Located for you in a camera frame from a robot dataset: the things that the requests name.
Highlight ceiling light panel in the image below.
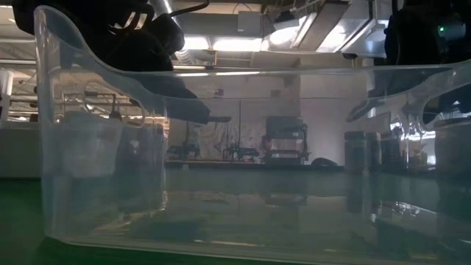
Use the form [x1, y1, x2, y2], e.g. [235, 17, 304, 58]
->
[183, 36, 266, 52]

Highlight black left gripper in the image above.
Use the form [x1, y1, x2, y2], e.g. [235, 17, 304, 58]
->
[86, 0, 213, 124]

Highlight grey ceiling box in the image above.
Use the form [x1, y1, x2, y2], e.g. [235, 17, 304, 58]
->
[237, 10, 263, 34]

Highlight black table frame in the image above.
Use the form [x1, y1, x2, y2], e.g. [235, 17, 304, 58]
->
[165, 160, 347, 173]

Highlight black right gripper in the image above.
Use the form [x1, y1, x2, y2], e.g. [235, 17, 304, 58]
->
[345, 0, 471, 123]

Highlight black rack machine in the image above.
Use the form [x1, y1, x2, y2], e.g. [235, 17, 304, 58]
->
[264, 116, 311, 166]

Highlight rectangular silver ceiling duct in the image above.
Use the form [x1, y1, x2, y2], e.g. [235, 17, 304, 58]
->
[264, 0, 387, 54]

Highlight round silver ceiling duct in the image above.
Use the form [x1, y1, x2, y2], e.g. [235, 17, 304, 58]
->
[149, 0, 194, 64]

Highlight white plastic bin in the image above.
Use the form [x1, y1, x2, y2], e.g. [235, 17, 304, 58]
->
[0, 110, 124, 180]

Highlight large clear plastic bin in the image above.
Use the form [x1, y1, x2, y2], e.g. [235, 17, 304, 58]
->
[33, 5, 471, 265]

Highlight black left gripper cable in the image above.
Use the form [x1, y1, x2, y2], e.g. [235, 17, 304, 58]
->
[167, 0, 210, 18]

